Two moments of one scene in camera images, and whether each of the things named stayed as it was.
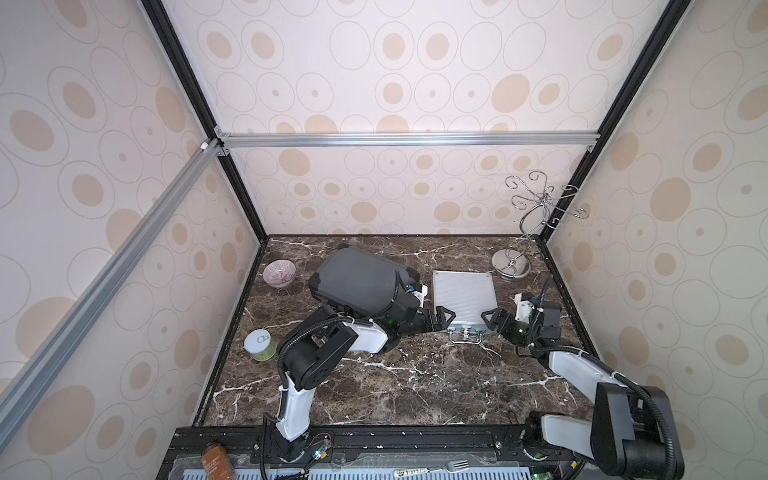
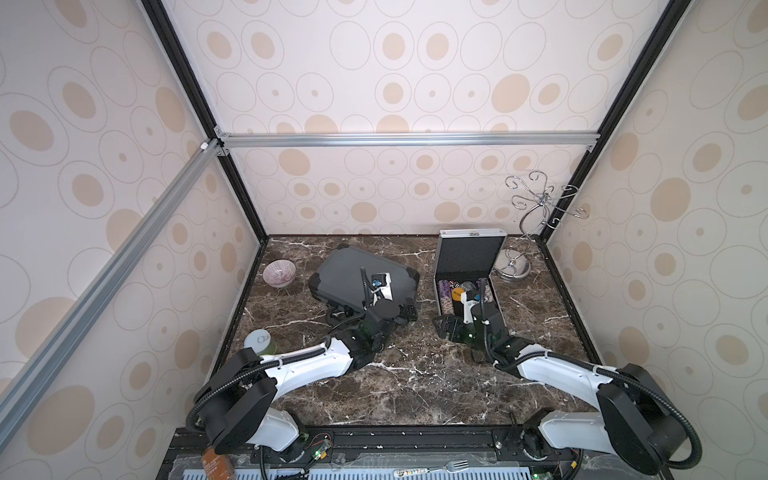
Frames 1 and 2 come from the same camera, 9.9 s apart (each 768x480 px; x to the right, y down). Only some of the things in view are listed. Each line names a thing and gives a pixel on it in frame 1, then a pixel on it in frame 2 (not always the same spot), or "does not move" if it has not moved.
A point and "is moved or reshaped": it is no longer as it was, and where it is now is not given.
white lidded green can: (258, 343) does not move
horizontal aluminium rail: (500, 142) does not move
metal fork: (451, 467) does not move
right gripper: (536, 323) → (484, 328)
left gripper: (437, 323) → (403, 316)
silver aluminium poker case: (466, 294) is moved or reshaped
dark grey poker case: (361, 280) does not move
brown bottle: (217, 464) does not move
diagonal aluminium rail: (34, 369) does not move
